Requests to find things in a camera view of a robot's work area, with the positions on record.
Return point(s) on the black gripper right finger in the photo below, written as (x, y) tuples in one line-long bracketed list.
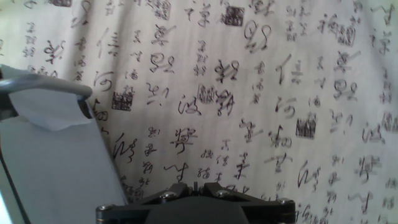
[(270, 213)]

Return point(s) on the beige calligraphy print cloth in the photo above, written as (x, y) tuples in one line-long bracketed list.
[(248, 93)]

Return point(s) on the silver mirrored microwave door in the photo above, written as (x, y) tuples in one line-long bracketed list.
[(56, 171)]

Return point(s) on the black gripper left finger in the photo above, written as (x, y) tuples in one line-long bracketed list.
[(124, 213)]

